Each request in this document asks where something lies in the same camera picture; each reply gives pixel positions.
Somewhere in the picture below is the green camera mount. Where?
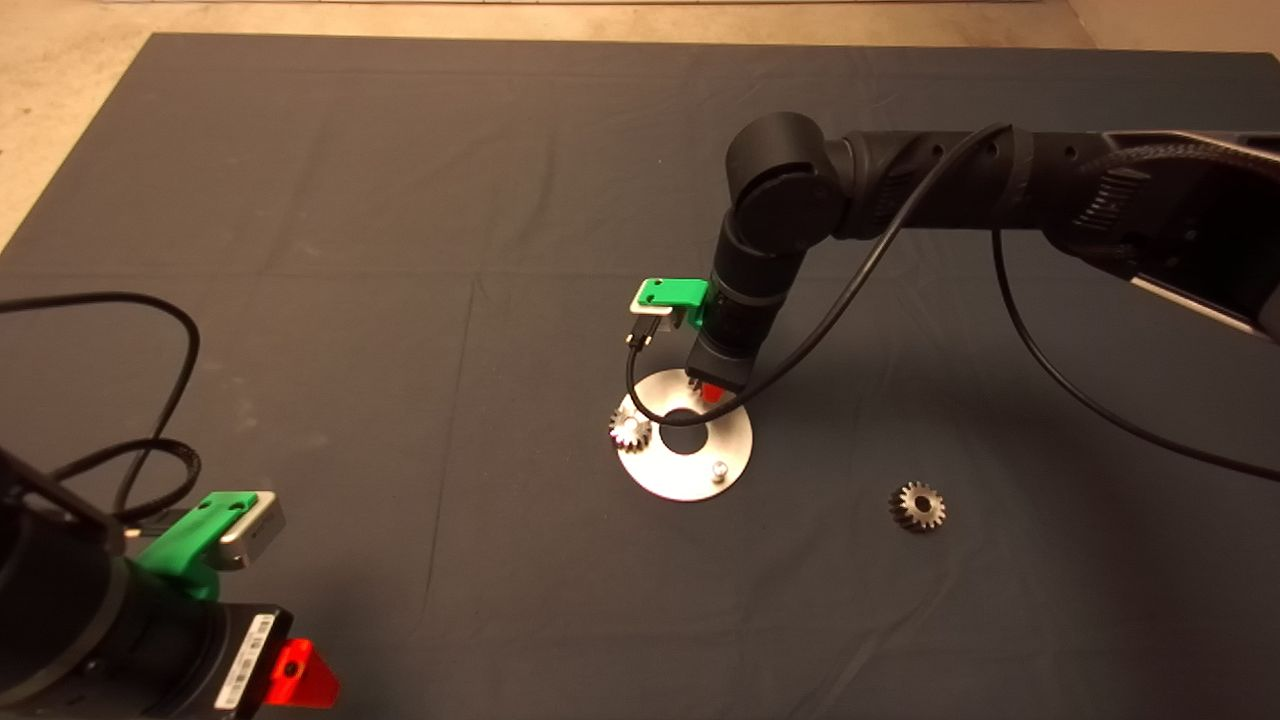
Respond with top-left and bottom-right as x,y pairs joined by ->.
135,491 -> 259,601
636,278 -> 713,331

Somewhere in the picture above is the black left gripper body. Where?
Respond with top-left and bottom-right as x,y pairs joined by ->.
150,603 -> 294,717

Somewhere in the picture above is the silver camera box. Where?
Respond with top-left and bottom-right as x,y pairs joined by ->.
628,300 -> 683,336
220,492 -> 286,571

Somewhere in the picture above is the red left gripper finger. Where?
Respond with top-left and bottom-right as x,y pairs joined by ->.
265,638 -> 341,709

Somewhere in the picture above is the black left camera cable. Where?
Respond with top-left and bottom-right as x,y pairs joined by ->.
0,292 -> 201,521

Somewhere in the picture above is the black braided cable sleeve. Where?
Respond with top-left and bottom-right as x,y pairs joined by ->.
50,438 -> 203,526

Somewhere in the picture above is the silver right camera box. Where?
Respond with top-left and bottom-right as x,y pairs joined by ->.
628,300 -> 683,336

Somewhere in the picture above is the round metal carrier plate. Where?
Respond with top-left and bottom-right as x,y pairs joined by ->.
615,368 -> 754,503

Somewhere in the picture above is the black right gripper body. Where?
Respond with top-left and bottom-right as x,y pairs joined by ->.
687,300 -> 766,394

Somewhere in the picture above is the green left camera mount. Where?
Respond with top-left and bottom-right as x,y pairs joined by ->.
135,491 -> 259,601

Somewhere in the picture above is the green right camera mount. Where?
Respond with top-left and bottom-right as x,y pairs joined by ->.
636,278 -> 713,331

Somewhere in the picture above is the dark grey table cloth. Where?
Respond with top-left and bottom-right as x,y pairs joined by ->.
0,33 -> 1280,720

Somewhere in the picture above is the silver left camera box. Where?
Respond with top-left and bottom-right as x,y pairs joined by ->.
220,492 -> 286,571

